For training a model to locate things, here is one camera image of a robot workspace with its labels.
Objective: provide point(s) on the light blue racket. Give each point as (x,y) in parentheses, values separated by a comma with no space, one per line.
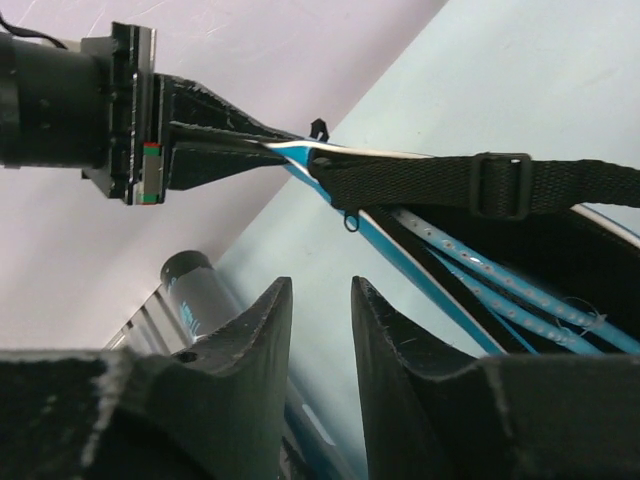
(569,322)

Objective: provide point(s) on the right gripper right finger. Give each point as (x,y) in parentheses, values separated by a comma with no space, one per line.
(430,411)

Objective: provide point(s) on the black shuttlecock tube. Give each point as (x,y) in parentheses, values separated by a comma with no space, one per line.
(202,301)

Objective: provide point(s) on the blue racket cover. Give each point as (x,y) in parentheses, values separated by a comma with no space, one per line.
(536,218)

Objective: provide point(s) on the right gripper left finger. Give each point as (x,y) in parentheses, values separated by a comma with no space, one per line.
(212,411)

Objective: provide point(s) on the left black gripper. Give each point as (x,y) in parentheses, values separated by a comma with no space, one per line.
(98,109)

